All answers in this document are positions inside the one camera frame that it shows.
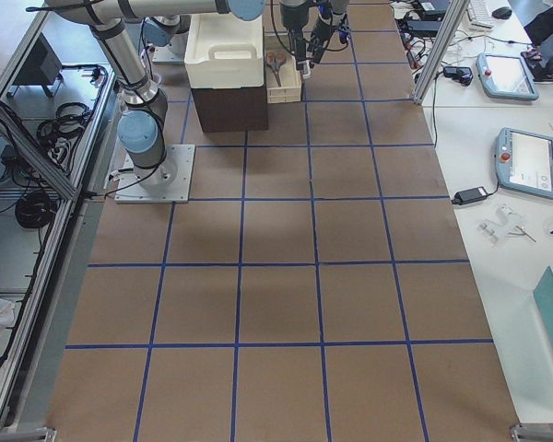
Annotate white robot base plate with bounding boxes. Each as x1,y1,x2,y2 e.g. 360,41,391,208
114,145,195,204

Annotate brown paper table cover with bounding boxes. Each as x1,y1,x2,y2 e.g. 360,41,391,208
47,1,515,441

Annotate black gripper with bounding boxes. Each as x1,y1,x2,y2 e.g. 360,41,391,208
288,8,346,72
279,0,312,33

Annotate light wooden drawer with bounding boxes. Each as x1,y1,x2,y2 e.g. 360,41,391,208
264,35,303,104

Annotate blue teach pendant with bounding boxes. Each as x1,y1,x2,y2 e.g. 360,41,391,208
495,128,553,200
476,53,539,101

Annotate orange handled scissors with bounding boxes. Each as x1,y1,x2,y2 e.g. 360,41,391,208
265,52,287,87

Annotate aluminium frame post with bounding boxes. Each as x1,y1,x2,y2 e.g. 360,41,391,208
412,0,469,105

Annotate blue teach pendant far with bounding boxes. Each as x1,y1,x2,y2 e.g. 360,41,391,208
476,53,539,101

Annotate dark brown wooden cabinet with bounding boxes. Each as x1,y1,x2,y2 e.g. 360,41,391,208
192,85,269,133

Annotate blue teach pendant near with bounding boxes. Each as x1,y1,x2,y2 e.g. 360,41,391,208
495,128,553,200

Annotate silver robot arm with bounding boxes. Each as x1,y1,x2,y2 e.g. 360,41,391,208
308,0,350,67
43,1,305,165

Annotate white plastic tray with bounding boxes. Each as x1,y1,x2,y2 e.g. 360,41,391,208
184,13,265,89

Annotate black power adapter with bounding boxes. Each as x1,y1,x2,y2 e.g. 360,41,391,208
451,186,489,206

